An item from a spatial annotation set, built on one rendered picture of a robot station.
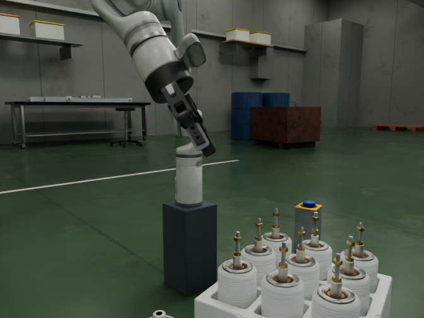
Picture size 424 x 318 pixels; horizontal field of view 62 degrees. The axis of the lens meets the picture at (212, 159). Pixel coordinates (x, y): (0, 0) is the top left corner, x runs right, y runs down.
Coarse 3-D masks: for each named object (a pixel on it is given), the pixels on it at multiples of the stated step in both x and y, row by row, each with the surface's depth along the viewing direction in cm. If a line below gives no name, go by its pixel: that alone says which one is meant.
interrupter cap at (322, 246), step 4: (304, 240) 103; (308, 240) 103; (320, 240) 103; (304, 244) 100; (308, 244) 101; (320, 244) 101; (324, 244) 100; (308, 248) 97; (312, 248) 98; (316, 248) 97; (320, 248) 97; (324, 248) 97
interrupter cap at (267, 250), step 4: (252, 244) 100; (248, 248) 98; (252, 248) 98; (264, 248) 98; (268, 248) 98; (248, 252) 94; (252, 252) 95; (256, 252) 95; (260, 252) 95; (264, 252) 94; (268, 252) 95
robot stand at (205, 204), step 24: (168, 216) 124; (192, 216) 118; (216, 216) 125; (168, 240) 125; (192, 240) 119; (216, 240) 127; (168, 264) 127; (192, 264) 120; (216, 264) 128; (192, 288) 122
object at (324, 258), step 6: (306, 252) 97; (312, 252) 96; (318, 252) 96; (324, 252) 96; (330, 252) 97; (318, 258) 96; (324, 258) 96; (330, 258) 98; (324, 264) 96; (330, 264) 98; (324, 270) 97; (324, 276) 97
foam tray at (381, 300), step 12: (384, 276) 97; (216, 288) 90; (384, 288) 90; (204, 300) 85; (216, 300) 85; (372, 300) 85; (384, 300) 85; (204, 312) 84; (216, 312) 82; (228, 312) 81; (240, 312) 80; (252, 312) 80; (372, 312) 80; (384, 312) 86
